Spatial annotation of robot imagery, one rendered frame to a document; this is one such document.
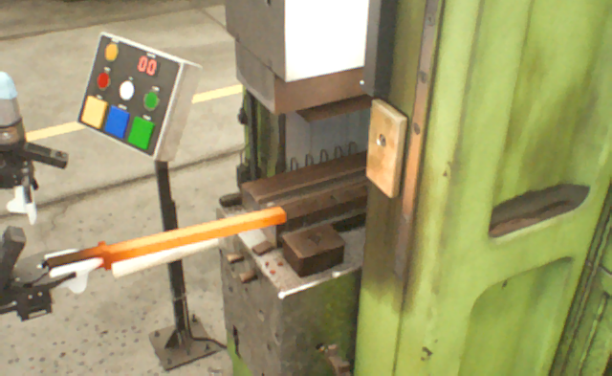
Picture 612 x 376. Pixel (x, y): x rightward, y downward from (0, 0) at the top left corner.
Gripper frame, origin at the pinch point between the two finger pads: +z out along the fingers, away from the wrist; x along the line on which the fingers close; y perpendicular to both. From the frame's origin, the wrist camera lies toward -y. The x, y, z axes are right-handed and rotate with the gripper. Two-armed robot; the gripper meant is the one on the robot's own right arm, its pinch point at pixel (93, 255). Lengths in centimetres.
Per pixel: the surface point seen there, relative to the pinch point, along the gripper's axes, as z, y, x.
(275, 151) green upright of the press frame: 56, 11, -39
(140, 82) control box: 29, -1, -70
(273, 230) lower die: 42.0, 14.6, -11.2
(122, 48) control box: 28, -8, -80
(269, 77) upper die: 40.7, -23.4, -11.7
